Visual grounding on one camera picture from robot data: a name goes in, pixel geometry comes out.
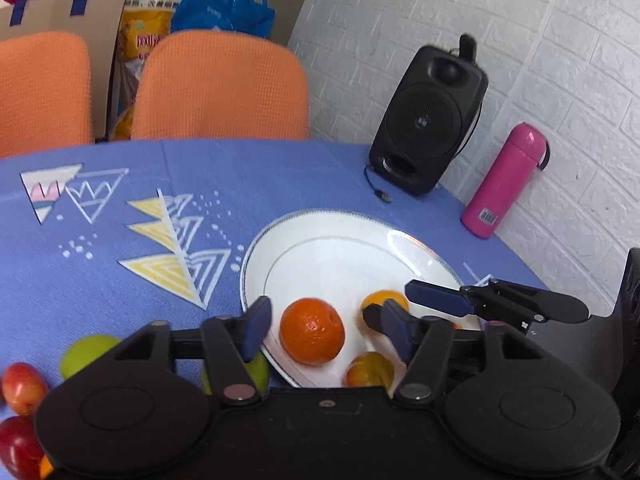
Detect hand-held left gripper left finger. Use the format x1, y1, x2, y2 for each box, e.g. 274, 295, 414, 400
112, 296, 273, 407

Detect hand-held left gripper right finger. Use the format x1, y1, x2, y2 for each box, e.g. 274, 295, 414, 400
381, 300, 541, 405

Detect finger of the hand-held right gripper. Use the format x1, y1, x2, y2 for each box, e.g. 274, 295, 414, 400
362, 305, 387, 336
404, 277, 589, 325

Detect yellowish orange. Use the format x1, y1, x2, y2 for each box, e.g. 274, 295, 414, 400
361, 289, 411, 326

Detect white plate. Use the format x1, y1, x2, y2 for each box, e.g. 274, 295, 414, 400
240, 210, 483, 389

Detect dark red apple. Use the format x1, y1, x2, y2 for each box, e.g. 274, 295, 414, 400
0, 416, 45, 480

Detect green apple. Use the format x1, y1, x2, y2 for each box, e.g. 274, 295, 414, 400
200, 350, 271, 396
60, 335, 123, 380

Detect red-yellow apple on plate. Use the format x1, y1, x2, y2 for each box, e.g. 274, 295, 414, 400
344, 351, 396, 390

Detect large deep orange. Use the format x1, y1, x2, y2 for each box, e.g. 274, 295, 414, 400
279, 297, 346, 366

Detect pink bottle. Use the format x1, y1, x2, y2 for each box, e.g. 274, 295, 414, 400
460, 122, 552, 240

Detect blue printed tablecloth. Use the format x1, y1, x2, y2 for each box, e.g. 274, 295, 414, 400
0, 139, 553, 426

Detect black speaker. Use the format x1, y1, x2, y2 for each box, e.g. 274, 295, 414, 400
369, 44, 490, 197

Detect orange fabric chair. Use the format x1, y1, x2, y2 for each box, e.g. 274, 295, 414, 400
0, 31, 94, 159
130, 30, 311, 142

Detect light red apple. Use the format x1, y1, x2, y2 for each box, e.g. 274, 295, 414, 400
1, 362, 50, 417

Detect yellow printed bag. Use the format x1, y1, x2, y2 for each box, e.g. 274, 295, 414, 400
115, 7, 176, 142

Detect blue plastic bag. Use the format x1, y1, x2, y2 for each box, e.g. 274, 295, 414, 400
171, 0, 276, 40

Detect black speaker cable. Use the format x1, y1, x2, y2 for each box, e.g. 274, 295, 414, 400
364, 162, 393, 206

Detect brown paper bag blue handles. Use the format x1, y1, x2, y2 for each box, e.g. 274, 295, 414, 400
0, 0, 126, 141

